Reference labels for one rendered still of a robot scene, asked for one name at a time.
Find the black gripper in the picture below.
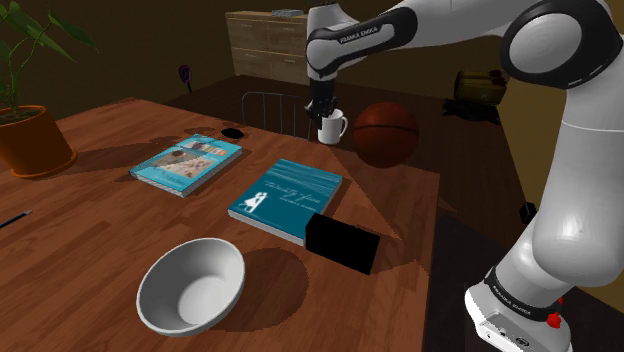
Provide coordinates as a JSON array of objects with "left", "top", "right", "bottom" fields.
[{"left": 304, "top": 77, "right": 339, "bottom": 122}]

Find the white mug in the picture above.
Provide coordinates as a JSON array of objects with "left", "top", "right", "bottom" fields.
[{"left": 317, "top": 108, "right": 350, "bottom": 146}]

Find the grey metal chair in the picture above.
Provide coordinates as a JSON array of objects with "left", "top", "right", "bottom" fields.
[{"left": 240, "top": 90, "right": 314, "bottom": 141}]

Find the brown basketball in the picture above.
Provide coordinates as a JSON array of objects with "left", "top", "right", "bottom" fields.
[{"left": 351, "top": 101, "right": 421, "bottom": 170}]

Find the wooden chest of drawers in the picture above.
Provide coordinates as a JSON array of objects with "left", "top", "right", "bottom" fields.
[{"left": 224, "top": 8, "right": 312, "bottom": 87}]

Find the teal book with white figures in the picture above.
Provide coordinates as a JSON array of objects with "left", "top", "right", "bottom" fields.
[{"left": 227, "top": 157, "right": 344, "bottom": 247}]

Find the black box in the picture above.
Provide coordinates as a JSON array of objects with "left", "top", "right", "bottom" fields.
[{"left": 304, "top": 212, "right": 382, "bottom": 276}]

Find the small purple object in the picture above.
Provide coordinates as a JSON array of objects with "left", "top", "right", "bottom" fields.
[{"left": 177, "top": 64, "right": 194, "bottom": 94}]

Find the light blue picture book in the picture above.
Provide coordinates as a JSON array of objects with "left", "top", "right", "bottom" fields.
[{"left": 128, "top": 133, "right": 244, "bottom": 199}]

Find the olive yellow bag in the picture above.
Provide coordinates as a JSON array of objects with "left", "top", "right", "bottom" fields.
[{"left": 442, "top": 69, "right": 509, "bottom": 126}]

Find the white bowl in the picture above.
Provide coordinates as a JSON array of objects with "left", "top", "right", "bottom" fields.
[{"left": 135, "top": 237, "right": 247, "bottom": 338}]

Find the brown wooden table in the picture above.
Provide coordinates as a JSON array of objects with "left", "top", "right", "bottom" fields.
[{"left": 0, "top": 97, "right": 442, "bottom": 352}]

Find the green plant in orange pot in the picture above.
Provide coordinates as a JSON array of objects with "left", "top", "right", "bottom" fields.
[{"left": 0, "top": 0, "right": 100, "bottom": 180}]

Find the dark pen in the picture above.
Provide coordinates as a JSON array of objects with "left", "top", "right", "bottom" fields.
[{"left": 0, "top": 209, "right": 34, "bottom": 230}]

